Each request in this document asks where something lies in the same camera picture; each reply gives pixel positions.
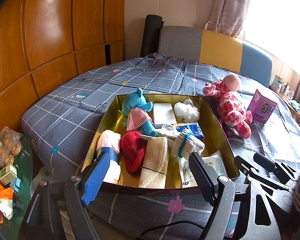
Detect metal tins on sideboard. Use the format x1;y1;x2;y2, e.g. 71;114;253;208
271;75;294;99

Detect blue Tempo tissue pack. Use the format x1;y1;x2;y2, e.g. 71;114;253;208
174;122;204;141

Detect red fuzzy sock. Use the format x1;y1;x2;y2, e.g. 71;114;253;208
120;131;147;173

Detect white packaged mask pouch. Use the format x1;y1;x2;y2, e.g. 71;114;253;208
178;150;228;189

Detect pink giraffe plush toy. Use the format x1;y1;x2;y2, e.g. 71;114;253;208
203;73;253;139

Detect cream cloth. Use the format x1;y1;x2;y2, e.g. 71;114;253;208
139;137;168;189

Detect small green box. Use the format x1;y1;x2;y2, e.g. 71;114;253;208
0;164;17;186

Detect black rolled mat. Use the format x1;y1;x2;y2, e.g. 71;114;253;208
140;14;164;57

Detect orange snack bag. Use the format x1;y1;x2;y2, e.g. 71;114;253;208
0;183;14;220

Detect walnut plastic container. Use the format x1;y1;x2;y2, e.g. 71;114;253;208
0;126;22;167

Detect clear plastic bag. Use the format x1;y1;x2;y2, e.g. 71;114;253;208
174;98;200;122

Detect curtain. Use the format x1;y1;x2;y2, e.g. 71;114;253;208
205;0;250;38

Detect purple cardboard box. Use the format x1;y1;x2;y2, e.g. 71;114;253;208
248;89;277;124

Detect white knit gloves blue band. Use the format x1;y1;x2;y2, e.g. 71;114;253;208
172;129;205;160

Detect black cable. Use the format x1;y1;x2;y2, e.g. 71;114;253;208
139;219;206;240

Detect wooden sideboard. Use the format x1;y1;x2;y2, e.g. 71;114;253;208
268;86;300;127

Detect multicolour sofa chair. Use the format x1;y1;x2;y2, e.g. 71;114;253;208
158;26;272;87

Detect blue plush toy pink dress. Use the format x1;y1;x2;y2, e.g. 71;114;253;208
121;88;157;137

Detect pink fuzzy sock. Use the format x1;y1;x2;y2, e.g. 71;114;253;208
96;130;121;184

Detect teal toy on sideboard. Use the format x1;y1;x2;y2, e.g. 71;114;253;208
289;100;300;113

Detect gold storage box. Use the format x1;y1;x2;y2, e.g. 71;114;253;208
84;92;239;194

